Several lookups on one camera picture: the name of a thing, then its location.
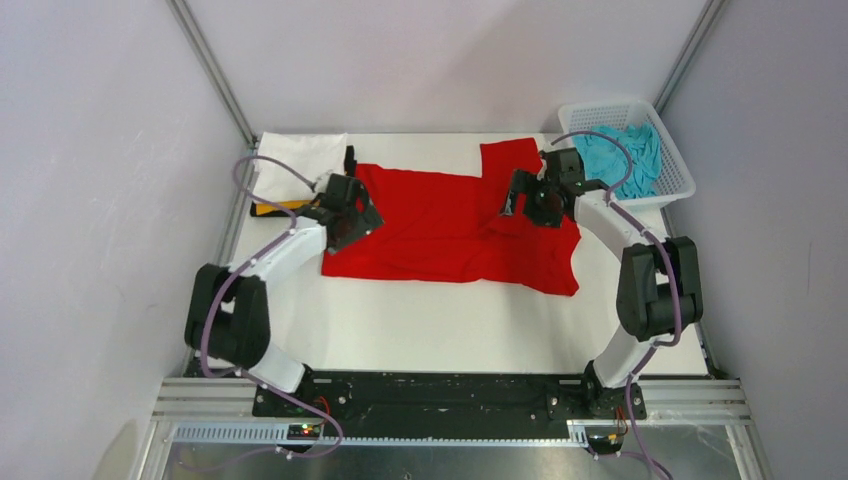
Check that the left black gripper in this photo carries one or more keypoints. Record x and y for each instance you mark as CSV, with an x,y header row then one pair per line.
x,y
366,221

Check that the white folded t shirt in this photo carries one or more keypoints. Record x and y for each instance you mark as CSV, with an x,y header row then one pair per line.
x,y
307,155

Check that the yellow folded t shirt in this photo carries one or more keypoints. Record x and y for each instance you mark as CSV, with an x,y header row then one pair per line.
x,y
281,206

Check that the right controller board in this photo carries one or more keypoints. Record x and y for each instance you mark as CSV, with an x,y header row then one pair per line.
x,y
604,445

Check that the right corner aluminium post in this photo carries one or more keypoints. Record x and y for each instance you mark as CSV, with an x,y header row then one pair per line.
x,y
705,23

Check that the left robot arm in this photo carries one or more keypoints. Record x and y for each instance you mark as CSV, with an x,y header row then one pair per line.
x,y
229,311

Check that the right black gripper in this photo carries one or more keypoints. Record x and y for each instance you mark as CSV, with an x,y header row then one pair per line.
x,y
526,183

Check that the left controller board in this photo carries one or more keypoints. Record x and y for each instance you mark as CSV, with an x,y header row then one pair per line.
x,y
304,432

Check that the white plastic basket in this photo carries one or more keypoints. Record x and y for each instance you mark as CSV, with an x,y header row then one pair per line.
x,y
659,175

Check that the corner aluminium post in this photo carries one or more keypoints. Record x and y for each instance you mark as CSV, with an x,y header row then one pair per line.
x,y
198,42
705,23

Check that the controller board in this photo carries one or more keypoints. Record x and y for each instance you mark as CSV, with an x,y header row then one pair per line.
x,y
604,445
304,432

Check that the left corner aluminium post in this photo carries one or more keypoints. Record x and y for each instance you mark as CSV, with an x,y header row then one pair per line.
x,y
198,42

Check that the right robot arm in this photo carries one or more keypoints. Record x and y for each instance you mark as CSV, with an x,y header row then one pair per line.
x,y
658,291

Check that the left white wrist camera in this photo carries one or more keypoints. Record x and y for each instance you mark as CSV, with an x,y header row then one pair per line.
x,y
321,182

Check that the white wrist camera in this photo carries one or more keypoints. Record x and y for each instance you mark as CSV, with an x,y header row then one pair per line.
x,y
557,144
321,182

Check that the red t shirt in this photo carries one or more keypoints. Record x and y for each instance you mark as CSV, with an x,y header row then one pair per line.
x,y
441,227

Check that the aluminium frame rail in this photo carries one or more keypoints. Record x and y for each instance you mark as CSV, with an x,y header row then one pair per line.
x,y
220,410

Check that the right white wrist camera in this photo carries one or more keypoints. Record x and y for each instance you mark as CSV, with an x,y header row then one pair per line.
x,y
557,144

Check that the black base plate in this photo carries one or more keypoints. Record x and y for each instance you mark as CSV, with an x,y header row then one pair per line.
x,y
452,406

